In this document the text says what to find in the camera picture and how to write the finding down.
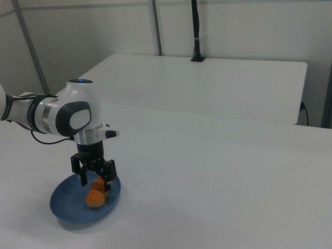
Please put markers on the grey metal frame post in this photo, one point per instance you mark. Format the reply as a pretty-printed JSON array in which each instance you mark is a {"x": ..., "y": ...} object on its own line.
[{"x": 157, "y": 31}]

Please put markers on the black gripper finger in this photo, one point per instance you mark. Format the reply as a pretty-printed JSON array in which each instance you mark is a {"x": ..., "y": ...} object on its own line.
[
  {"x": 109, "y": 172},
  {"x": 83, "y": 173}
]

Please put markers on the white side table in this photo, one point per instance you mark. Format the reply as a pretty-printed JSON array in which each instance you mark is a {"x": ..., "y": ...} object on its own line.
[{"x": 207, "y": 85}]

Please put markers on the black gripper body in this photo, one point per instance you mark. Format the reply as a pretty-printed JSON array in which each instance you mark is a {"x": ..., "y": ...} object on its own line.
[{"x": 90, "y": 153}]

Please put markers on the black camera pole with clamp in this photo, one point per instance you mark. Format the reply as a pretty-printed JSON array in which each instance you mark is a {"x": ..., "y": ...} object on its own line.
[{"x": 196, "y": 31}]

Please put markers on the blue round plate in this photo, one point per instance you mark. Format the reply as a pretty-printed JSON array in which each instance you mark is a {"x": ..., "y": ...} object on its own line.
[{"x": 70, "y": 205}]

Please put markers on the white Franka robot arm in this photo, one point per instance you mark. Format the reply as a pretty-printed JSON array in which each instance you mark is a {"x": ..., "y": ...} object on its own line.
[{"x": 77, "y": 96}]

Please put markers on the golden brown bread roll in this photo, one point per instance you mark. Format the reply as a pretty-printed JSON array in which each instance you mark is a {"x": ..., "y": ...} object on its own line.
[{"x": 94, "y": 197}]

